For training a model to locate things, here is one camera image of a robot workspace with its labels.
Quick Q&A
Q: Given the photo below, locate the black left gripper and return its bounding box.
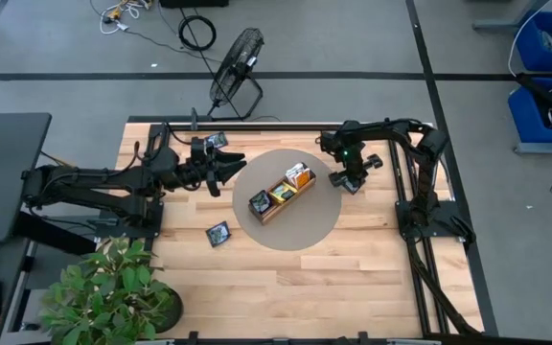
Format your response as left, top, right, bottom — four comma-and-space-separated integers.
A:
173, 136, 248, 199

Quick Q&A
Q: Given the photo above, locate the dark blue tea bag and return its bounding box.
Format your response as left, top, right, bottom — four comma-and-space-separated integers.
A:
205, 220, 232, 248
249, 190, 273, 215
207, 131, 230, 150
344, 176, 367, 196

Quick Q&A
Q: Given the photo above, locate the green yellow tea bag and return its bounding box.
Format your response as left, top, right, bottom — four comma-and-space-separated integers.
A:
269, 181, 299, 203

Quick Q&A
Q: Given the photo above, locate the wooden three-compartment tray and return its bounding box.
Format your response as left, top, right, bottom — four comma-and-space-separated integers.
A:
247, 161, 317, 226

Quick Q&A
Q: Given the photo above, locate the round grey mat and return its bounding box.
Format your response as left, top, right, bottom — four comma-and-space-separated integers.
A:
231, 148, 343, 252

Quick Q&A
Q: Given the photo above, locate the black floor fan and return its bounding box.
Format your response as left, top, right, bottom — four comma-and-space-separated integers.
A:
207, 27, 265, 121

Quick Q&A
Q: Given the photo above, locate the black plant pot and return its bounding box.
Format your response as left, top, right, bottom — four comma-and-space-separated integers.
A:
153, 287, 185, 334

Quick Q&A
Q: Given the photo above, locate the black equipment box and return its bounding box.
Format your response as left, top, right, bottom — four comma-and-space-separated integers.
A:
160, 0, 229, 9

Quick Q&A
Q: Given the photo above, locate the green leafy plant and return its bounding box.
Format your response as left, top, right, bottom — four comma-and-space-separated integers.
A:
35, 237, 181, 345

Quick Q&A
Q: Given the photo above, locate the blue storage bin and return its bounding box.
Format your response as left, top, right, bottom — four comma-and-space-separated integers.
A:
507, 76, 552, 144
515, 10, 552, 73

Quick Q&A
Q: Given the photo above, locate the black aluminium table frame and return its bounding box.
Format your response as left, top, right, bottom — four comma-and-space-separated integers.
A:
141, 122, 486, 345

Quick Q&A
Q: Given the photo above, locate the black cable bundle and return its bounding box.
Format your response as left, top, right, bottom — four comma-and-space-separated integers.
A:
407, 237, 483, 336

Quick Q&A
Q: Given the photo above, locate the black coiled cable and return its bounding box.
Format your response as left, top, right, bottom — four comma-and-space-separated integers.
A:
177, 13, 218, 52

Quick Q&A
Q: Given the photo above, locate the white yellow cable bundle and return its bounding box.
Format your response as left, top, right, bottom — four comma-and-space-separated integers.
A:
88, 0, 155, 35

